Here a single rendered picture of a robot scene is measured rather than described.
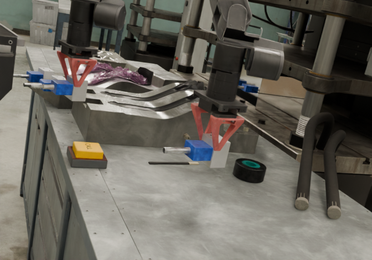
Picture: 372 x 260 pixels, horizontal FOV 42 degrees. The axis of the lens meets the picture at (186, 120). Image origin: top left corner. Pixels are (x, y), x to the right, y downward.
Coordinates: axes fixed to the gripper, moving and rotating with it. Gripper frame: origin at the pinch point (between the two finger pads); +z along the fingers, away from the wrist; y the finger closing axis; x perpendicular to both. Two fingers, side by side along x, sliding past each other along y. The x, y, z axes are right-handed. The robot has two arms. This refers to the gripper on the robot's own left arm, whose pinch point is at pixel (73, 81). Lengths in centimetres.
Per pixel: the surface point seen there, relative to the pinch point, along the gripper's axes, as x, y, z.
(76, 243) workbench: -0.7, -12.7, 37.9
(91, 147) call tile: 0.4, -15.2, 11.7
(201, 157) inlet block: -9.4, -42.5, 4.0
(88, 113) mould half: -4.7, -0.8, 8.1
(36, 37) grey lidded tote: -202, 629, 80
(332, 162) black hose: -58, -38, 10
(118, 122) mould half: -11.7, -4.7, 9.2
